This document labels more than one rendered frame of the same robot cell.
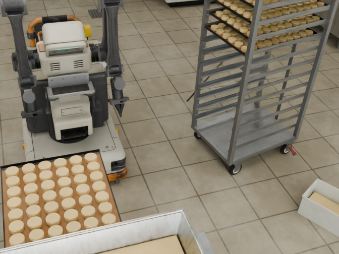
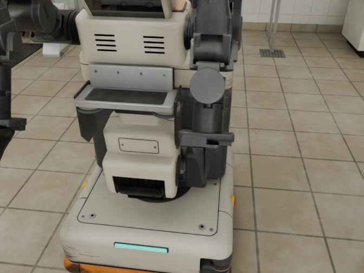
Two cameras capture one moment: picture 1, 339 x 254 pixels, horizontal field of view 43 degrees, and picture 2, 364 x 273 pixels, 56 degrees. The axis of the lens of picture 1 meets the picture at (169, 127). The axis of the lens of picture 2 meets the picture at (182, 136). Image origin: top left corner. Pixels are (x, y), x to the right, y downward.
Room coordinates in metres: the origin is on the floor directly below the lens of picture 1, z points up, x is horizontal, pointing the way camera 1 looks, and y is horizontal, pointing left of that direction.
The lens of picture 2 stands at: (1.35, 0.05, 1.20)
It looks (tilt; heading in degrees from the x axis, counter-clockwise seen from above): 33 degrees down; 29
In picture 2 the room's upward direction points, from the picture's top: straight up
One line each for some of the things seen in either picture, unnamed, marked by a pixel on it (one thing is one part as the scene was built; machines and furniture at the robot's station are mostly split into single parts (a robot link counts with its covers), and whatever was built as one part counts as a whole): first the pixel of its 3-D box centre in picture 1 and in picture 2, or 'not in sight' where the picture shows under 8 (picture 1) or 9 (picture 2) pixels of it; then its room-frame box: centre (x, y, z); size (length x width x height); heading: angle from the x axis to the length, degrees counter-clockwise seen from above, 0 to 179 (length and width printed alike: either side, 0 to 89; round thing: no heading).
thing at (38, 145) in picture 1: (71, 143); (160, 200); (2.28, 0.67, 0.16); 0.67 x 0.64 x 0.25; 21
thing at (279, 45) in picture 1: (285, 42); not in sight; (2.41, -0.67, 0.96); 0.64 x 0.03 x 0.03; 123
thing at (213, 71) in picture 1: (237, 65); not in sight; (2.74, -0.46, 0.60); 0.64 x 0.03 x 0.03; 123
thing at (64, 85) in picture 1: (70, 92); (131, 106); (2.01, 0.56, 0.77); 0.28 x 0.16 x 0.22; 111
